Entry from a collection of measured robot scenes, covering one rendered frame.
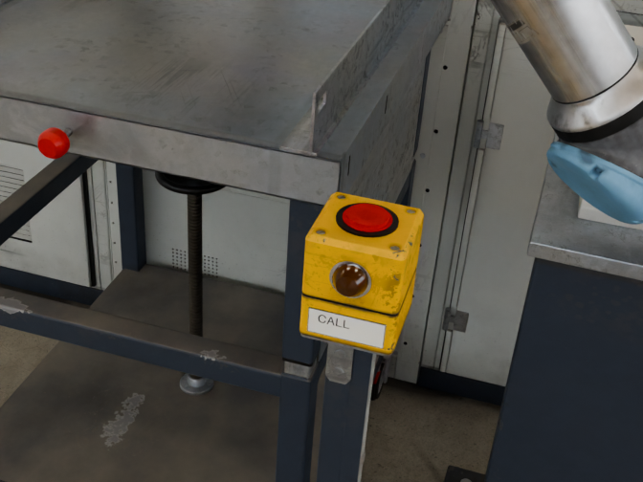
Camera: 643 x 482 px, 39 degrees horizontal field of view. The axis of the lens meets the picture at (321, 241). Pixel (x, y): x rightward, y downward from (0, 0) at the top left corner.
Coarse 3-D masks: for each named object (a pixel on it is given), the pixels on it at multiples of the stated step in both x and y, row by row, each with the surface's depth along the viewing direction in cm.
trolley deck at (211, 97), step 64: (64, 0) 129; (128, 0) 130; (192, 0) 132; (256, 0) 134; (320, 0) 136; (384, 0) 138; (448, 0) 145; (0, 64) 108; (64, 64) 109; (128, 64) 110; (192, 64) 112; (256, 64) 113; (320, 64) 114; (384, 64) 116; (0, 128) 103; (64, 128) 101; (128, 128) 98; (192, 128) 97; (256, 128) 98; (384, 128) 112; (320, 192) 95
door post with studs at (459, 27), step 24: (456, 0) 150; (456, 24) 152; (456, 48) 154; (456, 72) 156; (456, 96) 158; (432, 144) 164; (432, 168) 166; (432, 192) 169; (432, 216) 171; (432, 240) 174; (432, 264) 177; (408, 336) 187; (408, 360) 190
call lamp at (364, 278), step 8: (336, 264) 71; (344, 264) 70; (352, 264) 70; (360, 264) 70; (336, 272) 70; (344, 272) 70; (352, 272) 70; (360, 272) 70; (368, 272) 70; (336, 280) 70; (344, 280) 70; (352, 280) 70; (360, 280) 70; (368, 280) 70; (336, 288) 70; (344, 288) 70; (352, 288) 70; (360, 288) 70; (368, 288) 71; (352, 296) 71; (360, 296) 71
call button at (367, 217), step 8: (352, 208) 73; (360, 208) 73; (368, 208) 73; (376, 208) 73; (384, 208) 73; (344, 216) 72; (352, 216) 72; (360, 216) 72; (368, 216) 72; (376, 216) 72; (384, 216) 72; (352, 224) 72; (360, 224) 71; (368, 224) 71; (376, 224) 71; (384, 224) 72
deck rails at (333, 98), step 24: (0, 0) 126; (408, 0) 128; (384, 24) 115; (360, 48) 105; (384, 48) 119; (336, 72) 96; (360, 72) 107; (336, 96) 98; (312, 120) 91; (336, 120) 100; (288, 144) 94; (312, 144) 93
